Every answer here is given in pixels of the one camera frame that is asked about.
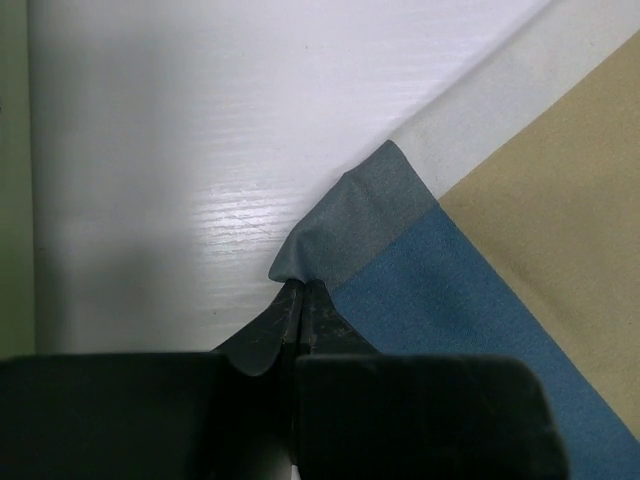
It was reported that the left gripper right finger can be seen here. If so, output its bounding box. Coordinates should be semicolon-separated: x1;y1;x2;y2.
298;280;380;357

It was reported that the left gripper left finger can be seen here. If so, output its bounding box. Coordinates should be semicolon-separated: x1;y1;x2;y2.
213;280;304;376

